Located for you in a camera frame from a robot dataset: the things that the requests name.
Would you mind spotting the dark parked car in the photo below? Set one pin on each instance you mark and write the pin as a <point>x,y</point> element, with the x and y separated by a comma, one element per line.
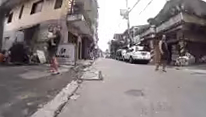
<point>120,53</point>

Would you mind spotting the white car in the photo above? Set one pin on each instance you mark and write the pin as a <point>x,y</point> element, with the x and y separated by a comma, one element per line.
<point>138,54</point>

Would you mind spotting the utility pole with box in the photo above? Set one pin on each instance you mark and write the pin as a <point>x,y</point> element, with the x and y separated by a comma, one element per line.
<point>126,19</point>

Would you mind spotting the grey concrete road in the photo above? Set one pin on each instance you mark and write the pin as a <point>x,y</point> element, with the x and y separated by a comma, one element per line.
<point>136,96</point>

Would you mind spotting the person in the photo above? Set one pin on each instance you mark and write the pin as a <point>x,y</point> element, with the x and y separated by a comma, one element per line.
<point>162,52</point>
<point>54,49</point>

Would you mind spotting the concrete kerb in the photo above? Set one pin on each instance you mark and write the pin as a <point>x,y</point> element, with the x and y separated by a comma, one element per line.
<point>59,97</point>

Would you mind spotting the beige multi-storey building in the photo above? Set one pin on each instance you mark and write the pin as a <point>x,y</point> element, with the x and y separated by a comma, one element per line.
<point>36,21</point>

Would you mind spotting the building with grey roof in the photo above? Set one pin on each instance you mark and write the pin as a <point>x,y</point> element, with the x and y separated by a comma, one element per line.
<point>182,31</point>

